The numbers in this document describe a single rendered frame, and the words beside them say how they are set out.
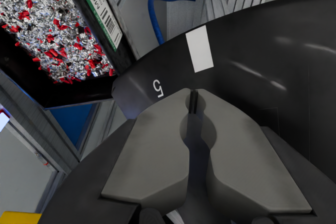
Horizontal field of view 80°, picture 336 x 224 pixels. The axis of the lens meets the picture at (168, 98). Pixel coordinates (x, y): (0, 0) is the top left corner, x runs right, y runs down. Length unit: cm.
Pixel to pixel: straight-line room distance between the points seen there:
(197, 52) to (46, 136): 49
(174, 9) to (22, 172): 112
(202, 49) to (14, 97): 41
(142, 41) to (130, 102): 110
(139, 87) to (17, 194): 112
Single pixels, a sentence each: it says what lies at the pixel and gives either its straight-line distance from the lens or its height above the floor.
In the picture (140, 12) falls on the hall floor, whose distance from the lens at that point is 121.
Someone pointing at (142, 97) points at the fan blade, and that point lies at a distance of 20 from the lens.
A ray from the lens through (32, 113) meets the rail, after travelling 54.
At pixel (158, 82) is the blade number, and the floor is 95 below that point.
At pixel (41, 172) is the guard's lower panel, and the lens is 127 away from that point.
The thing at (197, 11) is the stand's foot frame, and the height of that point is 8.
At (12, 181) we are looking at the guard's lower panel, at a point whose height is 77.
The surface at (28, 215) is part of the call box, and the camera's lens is 62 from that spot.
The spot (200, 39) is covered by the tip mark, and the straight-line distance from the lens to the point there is 16.
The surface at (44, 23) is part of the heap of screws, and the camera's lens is 32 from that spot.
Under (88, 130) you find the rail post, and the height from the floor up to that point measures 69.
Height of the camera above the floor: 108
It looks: 42 degrees down
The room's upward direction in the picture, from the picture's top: 175 degrees counter-clockwise
